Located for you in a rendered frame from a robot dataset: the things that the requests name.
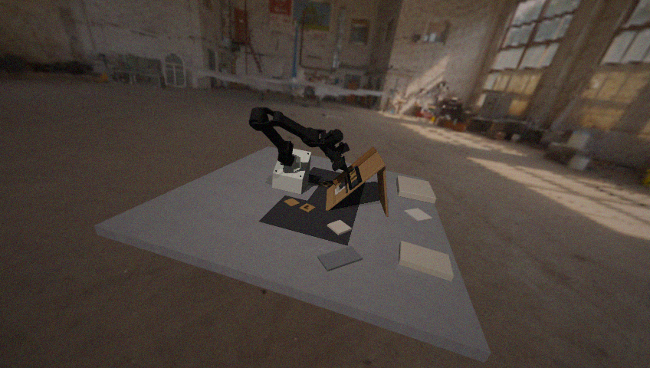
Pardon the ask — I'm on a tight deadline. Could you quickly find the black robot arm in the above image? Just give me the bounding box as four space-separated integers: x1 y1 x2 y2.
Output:
249 107 350 166

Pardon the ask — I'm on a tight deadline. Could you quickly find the white paper ticket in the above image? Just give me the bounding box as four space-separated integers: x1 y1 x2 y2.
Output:
335 181 346 195

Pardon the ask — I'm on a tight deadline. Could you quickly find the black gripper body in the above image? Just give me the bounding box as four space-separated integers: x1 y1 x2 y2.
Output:
325 146 345 171

